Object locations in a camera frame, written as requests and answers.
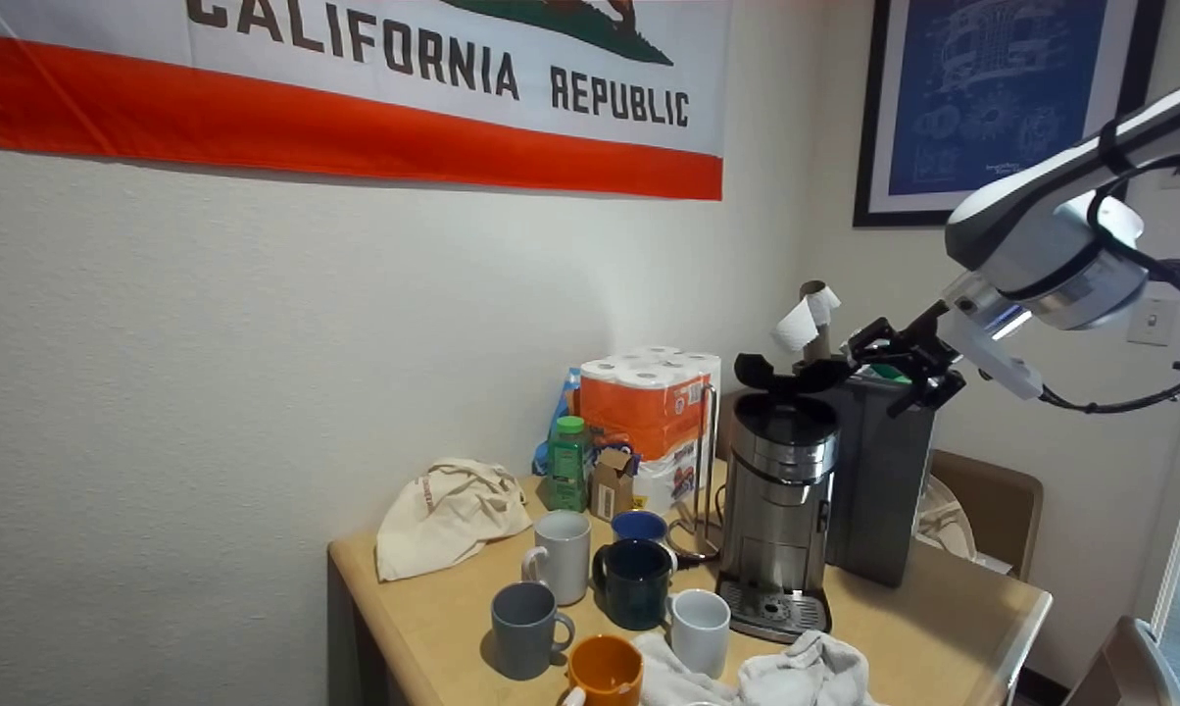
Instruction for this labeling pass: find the gray chair back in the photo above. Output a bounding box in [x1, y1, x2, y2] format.
[1062, 615, 1180, 706]

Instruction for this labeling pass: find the white crumpled cloth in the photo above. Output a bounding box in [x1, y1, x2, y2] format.
[629, 625, 878, 706]

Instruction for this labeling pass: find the dark green mug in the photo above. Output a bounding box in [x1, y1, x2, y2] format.
[593, 538, 682, 637]

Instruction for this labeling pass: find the white mug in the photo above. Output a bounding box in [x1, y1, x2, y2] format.
[661, 586, 735, 684]

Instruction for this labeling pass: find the light gray mug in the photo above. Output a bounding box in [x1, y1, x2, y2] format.
[521, 508, 597, 607]

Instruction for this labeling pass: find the silver coffeemaker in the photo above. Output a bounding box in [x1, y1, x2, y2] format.
[712, 387, 842, 649]

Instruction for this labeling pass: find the blue mug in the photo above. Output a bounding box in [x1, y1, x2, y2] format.
[606, 510, 671, 546]

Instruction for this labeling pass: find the nearly empty paper towel roll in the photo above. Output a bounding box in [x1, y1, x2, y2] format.
[773, 274, 845, 365]

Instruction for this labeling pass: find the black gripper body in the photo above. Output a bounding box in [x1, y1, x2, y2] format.
[849, 302, 970, 420]

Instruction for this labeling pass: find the blue plastic bag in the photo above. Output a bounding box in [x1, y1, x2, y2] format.
[529, 365, 586, 480]

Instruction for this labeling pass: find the orange mug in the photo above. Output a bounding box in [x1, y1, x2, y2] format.
[555, 631, 646, 706]

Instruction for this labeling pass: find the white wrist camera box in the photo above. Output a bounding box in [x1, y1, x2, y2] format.
[938, 280, 1050, 404]

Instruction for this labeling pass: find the cream canvas tote bag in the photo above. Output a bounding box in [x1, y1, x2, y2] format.
[373, 454, 538, 586]

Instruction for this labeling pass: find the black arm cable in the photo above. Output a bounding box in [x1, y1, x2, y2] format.
[1033, 151, 1180, 420]

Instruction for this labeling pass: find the blue framed poster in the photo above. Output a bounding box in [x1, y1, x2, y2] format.
[849, 0, 1166, 232]

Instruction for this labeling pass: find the California Republic flag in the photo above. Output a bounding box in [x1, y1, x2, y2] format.
[0, 0, 732, 203]

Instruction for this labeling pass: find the green plastic bottle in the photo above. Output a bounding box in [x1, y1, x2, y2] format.
[542, 414, 597, 513]

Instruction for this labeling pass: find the paper towel multipack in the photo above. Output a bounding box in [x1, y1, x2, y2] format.
[576, 346, 725, 525]

